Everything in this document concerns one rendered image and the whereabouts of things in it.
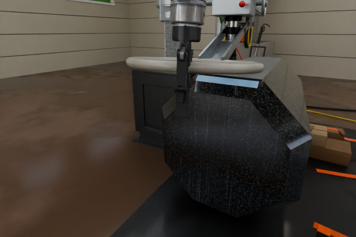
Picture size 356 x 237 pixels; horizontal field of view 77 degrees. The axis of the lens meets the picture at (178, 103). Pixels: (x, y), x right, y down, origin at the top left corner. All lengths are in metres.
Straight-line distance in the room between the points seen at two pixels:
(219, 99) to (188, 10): 0.64
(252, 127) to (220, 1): 0.71
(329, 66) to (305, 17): 1.29
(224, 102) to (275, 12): 5.55
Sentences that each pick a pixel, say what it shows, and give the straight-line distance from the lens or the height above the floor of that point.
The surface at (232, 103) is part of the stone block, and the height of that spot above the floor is 0.74.
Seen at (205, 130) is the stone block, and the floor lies 0.56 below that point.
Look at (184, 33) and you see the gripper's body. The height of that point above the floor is 1.06.
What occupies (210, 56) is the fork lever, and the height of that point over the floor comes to 0.95.
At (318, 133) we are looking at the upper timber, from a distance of 2.27.
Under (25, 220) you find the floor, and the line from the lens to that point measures 1.75.
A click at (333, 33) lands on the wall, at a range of 6.43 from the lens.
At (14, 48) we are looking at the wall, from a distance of 6.79.
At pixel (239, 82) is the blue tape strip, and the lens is 1.15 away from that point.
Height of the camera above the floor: 1.07
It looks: 18 degrees down
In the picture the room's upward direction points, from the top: straight up
